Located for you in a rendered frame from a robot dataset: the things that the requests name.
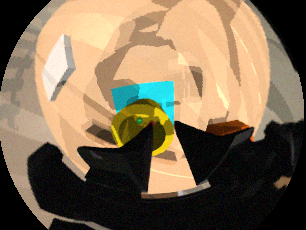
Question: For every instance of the white flat rectangular block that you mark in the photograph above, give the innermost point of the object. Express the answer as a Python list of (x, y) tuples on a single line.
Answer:
[(59, 66)]

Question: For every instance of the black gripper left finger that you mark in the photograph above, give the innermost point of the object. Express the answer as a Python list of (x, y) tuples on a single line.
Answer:
[(133, 159)]

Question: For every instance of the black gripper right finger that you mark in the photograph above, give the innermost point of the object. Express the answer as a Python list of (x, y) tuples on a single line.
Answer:
[(204, 152)]

